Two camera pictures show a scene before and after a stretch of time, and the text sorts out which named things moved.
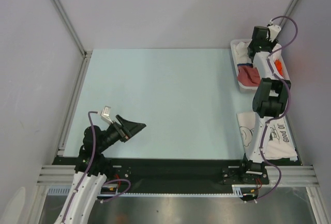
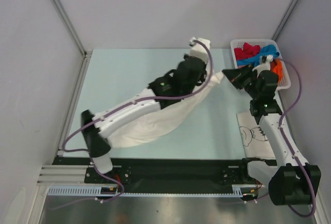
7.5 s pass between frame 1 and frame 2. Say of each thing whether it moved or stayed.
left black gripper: moved
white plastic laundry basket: stayed
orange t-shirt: stayed
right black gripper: moved
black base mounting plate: stayed
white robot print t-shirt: moved
